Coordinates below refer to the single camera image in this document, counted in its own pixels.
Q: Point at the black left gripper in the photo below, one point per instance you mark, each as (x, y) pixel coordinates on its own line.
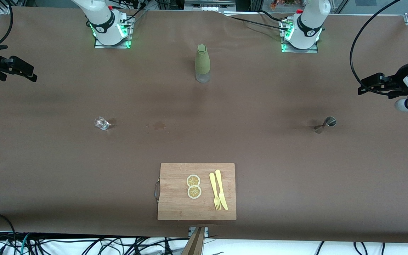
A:
(398, 80)

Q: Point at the steel jigger measuring cup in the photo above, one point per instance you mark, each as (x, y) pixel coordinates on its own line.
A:
(329, 122)

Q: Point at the clear glass cup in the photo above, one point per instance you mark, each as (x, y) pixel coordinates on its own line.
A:
(101, 123)

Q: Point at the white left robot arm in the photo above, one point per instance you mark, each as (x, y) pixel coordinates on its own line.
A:
(308, 24)

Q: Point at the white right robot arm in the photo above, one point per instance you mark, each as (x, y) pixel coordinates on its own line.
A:
(101, 17)

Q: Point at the green sleeved glass bottle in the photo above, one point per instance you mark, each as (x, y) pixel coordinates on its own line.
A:
(202, 62)

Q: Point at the yellow plastic knife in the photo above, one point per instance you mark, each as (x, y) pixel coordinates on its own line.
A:
(221, 191)

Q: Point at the yellow plastic fork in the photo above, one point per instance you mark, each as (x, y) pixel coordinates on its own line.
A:
(213, 184)

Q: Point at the grey power strip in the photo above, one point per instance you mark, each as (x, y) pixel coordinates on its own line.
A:
(209, 6)

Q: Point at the wooden cutting board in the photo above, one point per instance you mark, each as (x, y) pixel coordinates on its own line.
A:
(175, 205)

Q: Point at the lemon slice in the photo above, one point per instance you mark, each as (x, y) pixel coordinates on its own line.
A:
(194, 192)
(193, 180)

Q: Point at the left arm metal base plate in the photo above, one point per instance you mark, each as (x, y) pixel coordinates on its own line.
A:
(312, 50)

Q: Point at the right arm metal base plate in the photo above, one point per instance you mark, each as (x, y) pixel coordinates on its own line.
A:
(128, 35)

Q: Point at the wooden camera post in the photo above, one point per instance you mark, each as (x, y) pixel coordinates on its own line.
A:
(195, 244)

